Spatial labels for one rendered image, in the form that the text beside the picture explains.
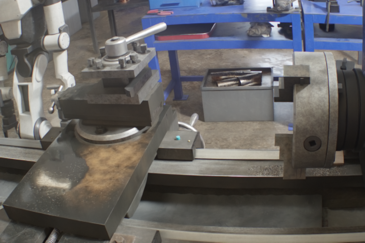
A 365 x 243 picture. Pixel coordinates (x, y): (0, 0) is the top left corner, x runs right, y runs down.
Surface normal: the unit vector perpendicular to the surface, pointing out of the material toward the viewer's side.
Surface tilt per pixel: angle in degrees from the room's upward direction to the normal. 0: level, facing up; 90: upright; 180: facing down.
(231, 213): 12
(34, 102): 90
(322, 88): 43
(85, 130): 0
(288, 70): 33
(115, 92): 0
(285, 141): 63
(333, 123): 72
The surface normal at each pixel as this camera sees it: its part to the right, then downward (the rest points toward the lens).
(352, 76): -0.15, -0.78
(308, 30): -0.22, 0.47
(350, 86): -0.22, -0.53
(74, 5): 0.97, 0.00
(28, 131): -0.29, 0.07
